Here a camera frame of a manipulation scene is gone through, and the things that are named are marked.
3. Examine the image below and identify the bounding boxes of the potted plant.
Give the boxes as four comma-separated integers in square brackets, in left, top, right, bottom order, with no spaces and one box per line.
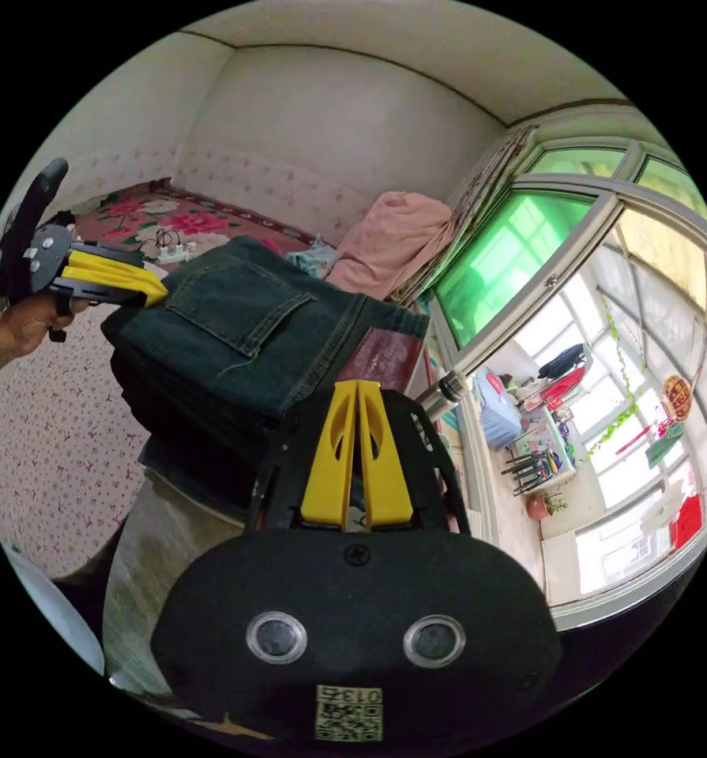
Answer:
[525,490,569,522]

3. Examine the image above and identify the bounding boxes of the window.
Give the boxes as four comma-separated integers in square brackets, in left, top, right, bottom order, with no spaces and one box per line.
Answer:
[428,105,707,620]

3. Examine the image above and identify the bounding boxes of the pink rolled blanket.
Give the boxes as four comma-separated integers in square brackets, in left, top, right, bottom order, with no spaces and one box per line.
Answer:
[326,190,456,304]

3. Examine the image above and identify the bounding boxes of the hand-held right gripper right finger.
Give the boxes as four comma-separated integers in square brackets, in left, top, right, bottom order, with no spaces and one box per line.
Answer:
[358,381,415,531]

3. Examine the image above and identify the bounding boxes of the white power strip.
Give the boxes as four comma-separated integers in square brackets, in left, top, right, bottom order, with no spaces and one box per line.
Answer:
[151,227,205,265]

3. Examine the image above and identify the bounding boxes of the person's body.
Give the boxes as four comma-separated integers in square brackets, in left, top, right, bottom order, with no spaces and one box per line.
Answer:
[2,466,261,726]

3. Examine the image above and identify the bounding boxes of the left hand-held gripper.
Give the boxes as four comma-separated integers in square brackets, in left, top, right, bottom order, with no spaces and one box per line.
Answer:
[0,223,170,343]

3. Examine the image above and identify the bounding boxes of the dark red glossy board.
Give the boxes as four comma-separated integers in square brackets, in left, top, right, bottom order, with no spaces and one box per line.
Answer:
[337,327,427,396]

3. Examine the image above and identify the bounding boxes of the person's left hand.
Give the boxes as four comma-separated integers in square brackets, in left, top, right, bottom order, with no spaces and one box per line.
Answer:
[0,288,88,358]

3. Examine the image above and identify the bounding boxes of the metal flask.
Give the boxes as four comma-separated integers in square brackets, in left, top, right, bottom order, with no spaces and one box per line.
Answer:
[418,369,476,419]

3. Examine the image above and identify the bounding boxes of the light blue cloth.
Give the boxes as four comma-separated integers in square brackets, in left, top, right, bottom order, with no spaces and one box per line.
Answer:
[284,233,341,280]

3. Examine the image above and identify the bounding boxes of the patterned curtain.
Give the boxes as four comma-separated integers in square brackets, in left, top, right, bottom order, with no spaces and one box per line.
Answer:
[446,125,539,239]

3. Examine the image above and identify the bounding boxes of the blue long pants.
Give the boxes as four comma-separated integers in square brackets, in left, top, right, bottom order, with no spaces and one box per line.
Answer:
[101,235,431,516]

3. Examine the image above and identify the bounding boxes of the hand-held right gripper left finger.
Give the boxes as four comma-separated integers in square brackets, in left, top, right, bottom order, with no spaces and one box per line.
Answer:
[300,381,358,523]

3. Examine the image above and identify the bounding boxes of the bed with floral sheet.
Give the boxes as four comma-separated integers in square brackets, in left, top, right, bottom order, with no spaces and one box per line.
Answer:
[0,180,431,584]

